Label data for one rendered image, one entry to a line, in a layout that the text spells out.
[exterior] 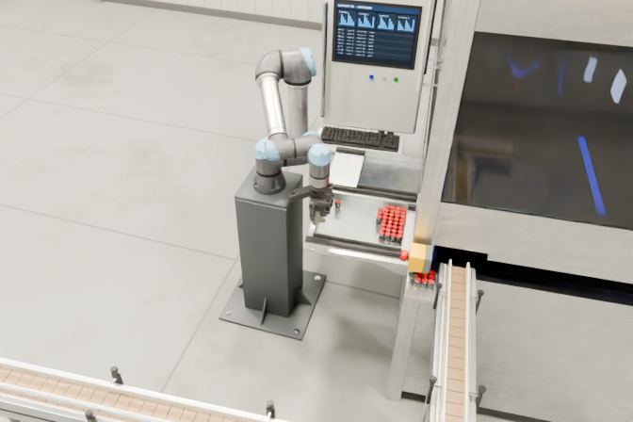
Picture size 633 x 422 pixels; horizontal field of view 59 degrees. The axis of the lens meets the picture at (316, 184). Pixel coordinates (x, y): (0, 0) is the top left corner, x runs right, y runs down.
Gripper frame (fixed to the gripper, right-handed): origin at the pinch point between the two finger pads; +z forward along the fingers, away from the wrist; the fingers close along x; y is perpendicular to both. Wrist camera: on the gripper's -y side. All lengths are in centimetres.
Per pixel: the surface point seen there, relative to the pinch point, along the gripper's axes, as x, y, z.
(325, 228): 1.1, 4.8, 3.3
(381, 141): 77, 18, 10
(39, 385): -88, -61, -2
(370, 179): 36.8, 17.8, 3.4
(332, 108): 89, -9, 1
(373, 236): 0.7, 24.1, 3.3
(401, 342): -13, 41, 48
